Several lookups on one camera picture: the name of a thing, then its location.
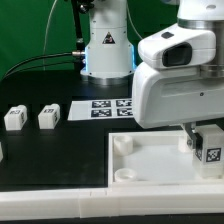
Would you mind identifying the black cable lower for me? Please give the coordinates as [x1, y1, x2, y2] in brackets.
[2, 59, 84, 81]

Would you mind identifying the white left fence bar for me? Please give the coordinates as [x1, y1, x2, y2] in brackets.
[0, 142, 4, 163]

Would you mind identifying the green backdrop curtain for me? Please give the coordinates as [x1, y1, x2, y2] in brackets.
[0, 0, 224, 81]

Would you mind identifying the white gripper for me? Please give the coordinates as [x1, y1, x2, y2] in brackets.
[132, 62, 224, 150]

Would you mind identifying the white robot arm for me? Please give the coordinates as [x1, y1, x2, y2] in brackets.
[81, 0, 224, 150]

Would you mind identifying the white square table top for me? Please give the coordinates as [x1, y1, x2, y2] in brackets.
[108, 130, 224, 186]

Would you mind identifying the white fence bar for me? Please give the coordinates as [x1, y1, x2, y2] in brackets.
[0, 142, 4, 163]
[0, 184, 224, 221]

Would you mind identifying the white sheet with markers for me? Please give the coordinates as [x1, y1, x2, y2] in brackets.
[68, 98, 133, 121]

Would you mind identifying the black camera stand pole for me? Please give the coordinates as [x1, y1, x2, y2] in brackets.
[71, 0, 94, 51]

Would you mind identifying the white front fence bar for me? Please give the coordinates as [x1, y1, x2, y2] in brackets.
[0, 184, 224, 221]

